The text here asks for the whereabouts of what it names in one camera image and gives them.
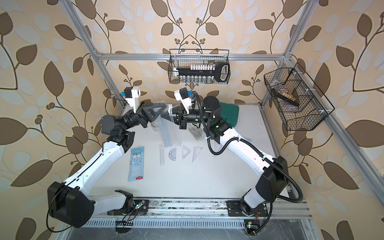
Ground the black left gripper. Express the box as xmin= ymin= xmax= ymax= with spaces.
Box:
xmin=118 ymin=103 xmax=163 ymax=135

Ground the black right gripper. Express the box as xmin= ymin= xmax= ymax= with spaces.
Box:
xmin=163 ymin=104 xmax=214 ymax=130

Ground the blue straight ruler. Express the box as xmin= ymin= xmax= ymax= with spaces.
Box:
xmin=157 ymin=118 xmax=173 ymax=147

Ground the clear straight ruler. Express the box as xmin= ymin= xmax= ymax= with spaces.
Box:
xmin=159 ymin=144 xmax=165 ymax=166

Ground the clear protractor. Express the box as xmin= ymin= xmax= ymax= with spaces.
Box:
xmin=168 ymin=148 xmax=177 ymax=161

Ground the clear triangle ruler small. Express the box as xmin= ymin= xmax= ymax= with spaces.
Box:
xmin=182 ymin=145 xmax=191 ymax=160

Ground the clear triangle ruler long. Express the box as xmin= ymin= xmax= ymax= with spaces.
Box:
xmin=192 ymin=147 xmax=204 ymax=163

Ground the blue ruler set pouch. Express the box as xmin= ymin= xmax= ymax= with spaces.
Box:
xmin=128 ymin=146 xmax=145 ymax=182

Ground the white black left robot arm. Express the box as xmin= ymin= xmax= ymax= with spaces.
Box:
xmin=47 ymin=103 xmax=168 ymax=228

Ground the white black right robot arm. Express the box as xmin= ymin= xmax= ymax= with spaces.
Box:
xmin=161 ymin=97 xmax=288 ymax=215

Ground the black socket bit holder set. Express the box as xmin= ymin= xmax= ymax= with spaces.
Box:
xmin=173 ymin=62 xmax=231 ymax=83

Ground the green plastic tool case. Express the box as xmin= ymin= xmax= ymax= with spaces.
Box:
xmin=220 ymin=103 xmax=240 ymax=127

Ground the dark tool in right basket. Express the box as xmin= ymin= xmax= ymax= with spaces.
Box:
xmin=273 ymin=89 xmax=300 ymax=107

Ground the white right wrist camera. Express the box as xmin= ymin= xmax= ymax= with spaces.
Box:
xmin=174 ymin=88 xmax=195 ymax=114

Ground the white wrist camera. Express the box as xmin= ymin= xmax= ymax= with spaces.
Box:
xmin=174 ymin=88 xmax=195 ymax=114
xmin=121 ymin=87 xmax=141 ymax=113

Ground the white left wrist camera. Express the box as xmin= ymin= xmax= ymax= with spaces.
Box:
xmin=121 ymin=87 xmax=141 ymax=113

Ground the black wire basket back wall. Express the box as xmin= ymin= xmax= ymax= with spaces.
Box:
xmin=168 ymin=48 xmax=231 ymax=85

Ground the black wire basket wall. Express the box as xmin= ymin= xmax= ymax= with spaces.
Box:
xmin=168 ymin=48 xmax=231 ymax=85
xmin=264 ymin=63 xmax=335 ymax=131

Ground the aluminium frame bar back top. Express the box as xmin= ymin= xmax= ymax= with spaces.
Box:
xmin=96 ymin=53 xmax=286 ymax=61

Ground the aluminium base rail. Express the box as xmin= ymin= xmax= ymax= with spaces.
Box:
xmin=64 ymin=197 xmax=313 ymax=219

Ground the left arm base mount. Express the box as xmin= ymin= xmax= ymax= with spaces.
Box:
xmin=107 ymin=190 xmax=150 ymax=216

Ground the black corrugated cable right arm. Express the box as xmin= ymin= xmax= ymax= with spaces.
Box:
xmin=191 ymin=91 xmax=304 ymax=235

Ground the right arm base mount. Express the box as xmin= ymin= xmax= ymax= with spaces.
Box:
xmin=226 ymin=200 xmax=269 ymax=217

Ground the aluminium frame post back left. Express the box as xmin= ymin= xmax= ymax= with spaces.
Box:
xmin=59 ymin=0 xmax=125 ymax=108

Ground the aluminium frame post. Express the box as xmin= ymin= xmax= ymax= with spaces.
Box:
xmin=260 ymin=0 xmax=319 ymax=108
xmin=59 ymin=0 xmax=125 ymax=108

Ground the black wire basket right wall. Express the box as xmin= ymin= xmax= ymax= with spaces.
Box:
xmin=264 ymin=63 xmax=335 ymax=131

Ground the aluminium frame post back right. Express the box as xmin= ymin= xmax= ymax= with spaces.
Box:
xmin=260 ymin=0 xmax=319 ymax=108

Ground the aluminium frame rail right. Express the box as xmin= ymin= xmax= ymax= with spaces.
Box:
xmin=284 ymin=56 xmax=384 ymax=206

